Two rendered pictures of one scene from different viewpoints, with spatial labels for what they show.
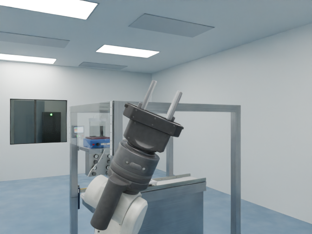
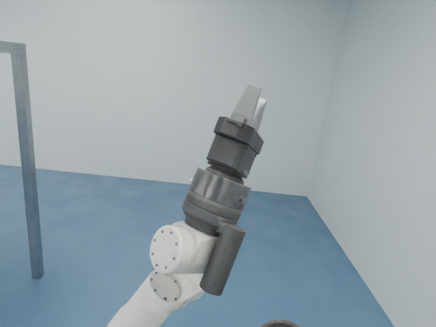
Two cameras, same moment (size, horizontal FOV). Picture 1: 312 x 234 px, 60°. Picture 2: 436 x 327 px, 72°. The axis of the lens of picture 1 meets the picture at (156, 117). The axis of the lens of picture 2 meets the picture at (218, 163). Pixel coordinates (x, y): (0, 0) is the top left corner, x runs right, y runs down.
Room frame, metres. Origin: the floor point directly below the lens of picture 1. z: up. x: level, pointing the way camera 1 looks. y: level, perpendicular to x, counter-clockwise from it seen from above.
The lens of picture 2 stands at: (0.37, 0.42, 1.63)
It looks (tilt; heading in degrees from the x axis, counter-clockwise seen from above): 18 degrees down; 296
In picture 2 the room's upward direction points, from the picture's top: 7 degrees clockwise
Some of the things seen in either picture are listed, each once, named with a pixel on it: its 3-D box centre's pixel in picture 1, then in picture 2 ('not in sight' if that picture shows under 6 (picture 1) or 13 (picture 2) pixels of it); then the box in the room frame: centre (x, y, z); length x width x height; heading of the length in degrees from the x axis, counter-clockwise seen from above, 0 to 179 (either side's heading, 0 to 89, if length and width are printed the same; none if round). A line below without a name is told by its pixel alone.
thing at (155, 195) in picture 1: (149, 191); not in sight; (2.77, 0.07, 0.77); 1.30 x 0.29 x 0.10; 122
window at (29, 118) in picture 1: (39, 121); not in sight; (6.98, 3.01, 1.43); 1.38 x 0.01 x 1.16; 118
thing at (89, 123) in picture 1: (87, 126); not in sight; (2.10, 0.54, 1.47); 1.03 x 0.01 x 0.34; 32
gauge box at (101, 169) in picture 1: (99, 162); not in sight; (2.35, 0.49, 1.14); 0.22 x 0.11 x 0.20; 122
